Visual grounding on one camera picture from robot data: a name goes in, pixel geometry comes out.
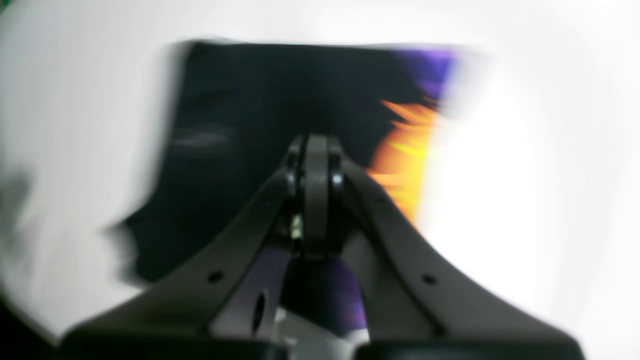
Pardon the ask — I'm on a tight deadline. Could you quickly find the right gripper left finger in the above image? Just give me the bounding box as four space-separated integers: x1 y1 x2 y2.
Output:
60 136 310 360

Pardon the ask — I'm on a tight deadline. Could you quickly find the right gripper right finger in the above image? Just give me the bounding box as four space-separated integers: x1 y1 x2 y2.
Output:
305 135 584 360

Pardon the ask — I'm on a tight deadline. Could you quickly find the black T-shirt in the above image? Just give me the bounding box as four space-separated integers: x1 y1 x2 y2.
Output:
107 40 466 338

